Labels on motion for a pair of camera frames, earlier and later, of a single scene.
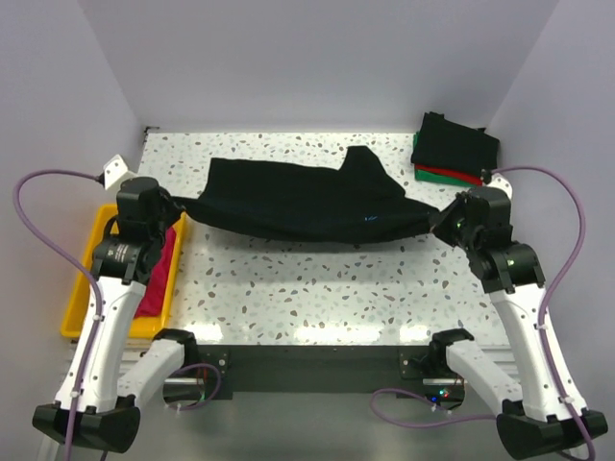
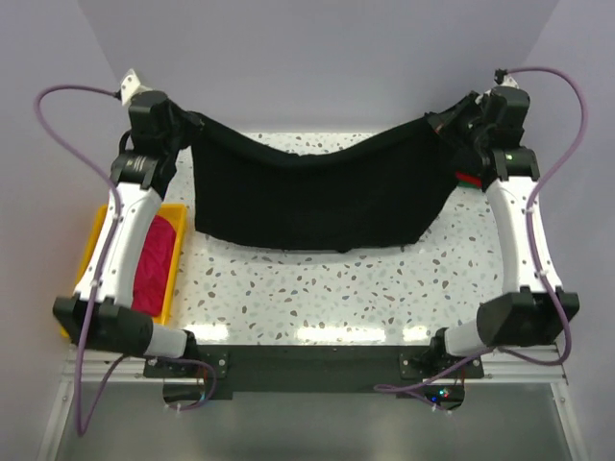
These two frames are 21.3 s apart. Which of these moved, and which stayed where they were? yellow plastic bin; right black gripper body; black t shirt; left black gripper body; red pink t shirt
Moved: left black gripper body; right black gripper body; black t shirt
Stayed: yellow plastic bin; red pink t shirt
